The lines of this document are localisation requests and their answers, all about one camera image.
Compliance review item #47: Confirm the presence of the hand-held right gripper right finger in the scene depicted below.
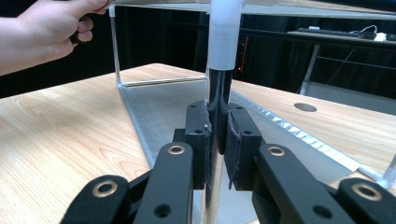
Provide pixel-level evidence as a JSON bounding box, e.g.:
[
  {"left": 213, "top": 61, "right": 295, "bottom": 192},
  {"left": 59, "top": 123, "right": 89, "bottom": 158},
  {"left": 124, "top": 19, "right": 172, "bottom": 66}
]
[{"left": 223, "top": 103, "right": 266, "bottom": 191}]

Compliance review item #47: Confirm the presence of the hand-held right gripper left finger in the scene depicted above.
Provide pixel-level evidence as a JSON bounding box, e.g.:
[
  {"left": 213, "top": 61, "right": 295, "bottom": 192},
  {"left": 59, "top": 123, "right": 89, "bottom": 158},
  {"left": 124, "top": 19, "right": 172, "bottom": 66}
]
[{"left": 172, "top": 99, "right": 214, "bottom": 190}]

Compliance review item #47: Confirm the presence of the grey fabric metal shelf rack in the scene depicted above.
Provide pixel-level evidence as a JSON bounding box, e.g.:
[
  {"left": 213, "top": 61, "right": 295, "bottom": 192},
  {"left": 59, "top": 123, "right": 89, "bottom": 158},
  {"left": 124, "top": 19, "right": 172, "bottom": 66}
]
[{"left": 106, "top": 0, "right": 396, "bottom": 224}]

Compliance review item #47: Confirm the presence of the black computer tower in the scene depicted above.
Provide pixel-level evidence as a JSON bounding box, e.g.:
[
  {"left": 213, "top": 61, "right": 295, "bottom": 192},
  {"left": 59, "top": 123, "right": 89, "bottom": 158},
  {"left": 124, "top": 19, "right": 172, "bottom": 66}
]
[{"left": 232, "top": 29, "right": 260, "bottom": 82}]

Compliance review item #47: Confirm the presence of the desk with white legs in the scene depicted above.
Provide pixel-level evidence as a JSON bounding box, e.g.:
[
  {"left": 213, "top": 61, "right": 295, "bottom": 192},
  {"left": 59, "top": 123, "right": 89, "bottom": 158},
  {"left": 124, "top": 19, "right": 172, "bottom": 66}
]
[{"left": 239, "top": 26, "right": 396, "bottom": 108}]

